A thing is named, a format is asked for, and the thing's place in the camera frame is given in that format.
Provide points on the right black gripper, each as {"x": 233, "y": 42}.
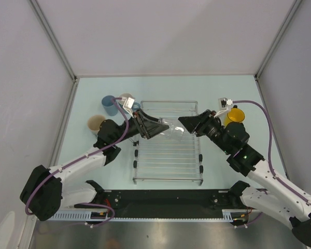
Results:
{"x": 199, "y": 123}

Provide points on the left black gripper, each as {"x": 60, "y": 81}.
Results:
{"x": 147, "y": 128}

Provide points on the clear glass cup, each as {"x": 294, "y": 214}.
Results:
{"x": 175, "y": 130}

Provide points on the blue textured ceramic mug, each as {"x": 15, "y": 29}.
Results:
{"x": 135, "y": 106}

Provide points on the yellow ceramic mug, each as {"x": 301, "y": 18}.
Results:
{"x": 234, "y": 115}

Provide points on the blue-grey plastic tumbler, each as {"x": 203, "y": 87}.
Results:
{"x": 109, "y": 106}

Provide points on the beige ceramic mug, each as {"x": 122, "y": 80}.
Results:
{"x": 95, "y": 122}

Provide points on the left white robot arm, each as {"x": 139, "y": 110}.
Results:
{"x": 44, "y": 192}

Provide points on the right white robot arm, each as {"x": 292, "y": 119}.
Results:
{"x": 286, "y": 202}

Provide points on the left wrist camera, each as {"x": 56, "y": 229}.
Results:
{"x": 127, "y": 104}

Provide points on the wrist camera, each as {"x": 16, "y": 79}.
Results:
{"x": 225, "y": 105}
{"x": 127, "y": 104}

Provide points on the metal wire dish rack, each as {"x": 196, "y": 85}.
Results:
{"x": 161, "y": 159}

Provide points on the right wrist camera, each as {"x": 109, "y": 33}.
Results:
{"x": 225, "y": 105}

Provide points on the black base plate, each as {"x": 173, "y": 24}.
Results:
{"x": 170, "y": 204}

